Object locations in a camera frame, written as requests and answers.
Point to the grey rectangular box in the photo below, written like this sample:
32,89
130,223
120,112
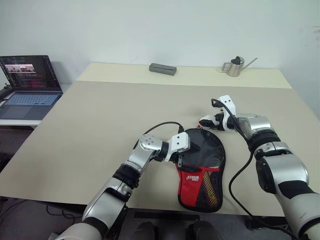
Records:
162,69

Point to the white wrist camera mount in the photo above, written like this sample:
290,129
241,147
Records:
228,101
180,141

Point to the silver metal watering can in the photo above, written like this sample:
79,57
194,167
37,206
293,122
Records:
235,68

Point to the dark rounded shape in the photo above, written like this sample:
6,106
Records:
202,230
146,231

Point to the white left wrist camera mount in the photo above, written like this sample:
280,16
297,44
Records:
180,141

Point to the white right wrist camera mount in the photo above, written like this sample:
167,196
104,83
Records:
228,101

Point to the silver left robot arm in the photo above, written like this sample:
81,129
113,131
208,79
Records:
140,155

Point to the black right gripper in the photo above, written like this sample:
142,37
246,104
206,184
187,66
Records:
220,122

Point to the open laptop computer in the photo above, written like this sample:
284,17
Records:
27,75

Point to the red black paddle case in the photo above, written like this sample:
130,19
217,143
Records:
190,190

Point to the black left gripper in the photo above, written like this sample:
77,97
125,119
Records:
183,153

